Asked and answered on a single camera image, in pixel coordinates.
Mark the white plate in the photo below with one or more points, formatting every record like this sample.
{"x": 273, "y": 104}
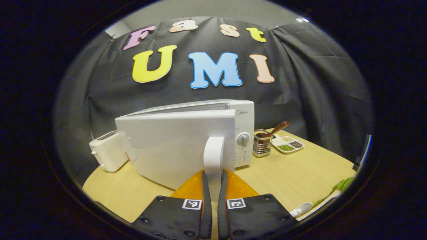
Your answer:
{"x": 300, "y": 210}

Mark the white toaster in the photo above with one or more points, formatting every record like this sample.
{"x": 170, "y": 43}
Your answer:
{"x": 108, "y": 151}

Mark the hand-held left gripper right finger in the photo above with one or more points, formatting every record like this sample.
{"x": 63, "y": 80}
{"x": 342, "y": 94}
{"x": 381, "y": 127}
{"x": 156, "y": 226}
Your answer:
{"x": 222, "y": 206}

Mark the small ceiling light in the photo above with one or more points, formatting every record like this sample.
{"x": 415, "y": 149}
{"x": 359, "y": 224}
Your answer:
{"x": 302, "y": 20}

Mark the white divided dish of beans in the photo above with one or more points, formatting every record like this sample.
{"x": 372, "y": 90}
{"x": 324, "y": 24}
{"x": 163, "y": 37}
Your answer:
{"x": 277, "y": 142}

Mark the lettuce sandwich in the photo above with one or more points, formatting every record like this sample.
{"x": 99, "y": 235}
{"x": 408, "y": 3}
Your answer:
{"x": 342, "y": 185}

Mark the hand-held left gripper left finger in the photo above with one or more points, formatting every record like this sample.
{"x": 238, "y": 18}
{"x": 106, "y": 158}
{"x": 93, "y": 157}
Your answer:
{"x": 206, "y": 206}

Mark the brown wooden spoon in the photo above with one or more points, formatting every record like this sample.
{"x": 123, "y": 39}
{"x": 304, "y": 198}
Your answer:
{"x": 280, "y": 126}

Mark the white microwave oven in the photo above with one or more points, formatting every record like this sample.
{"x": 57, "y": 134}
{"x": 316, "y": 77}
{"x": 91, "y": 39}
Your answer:
{"x": 173, "y": 143}

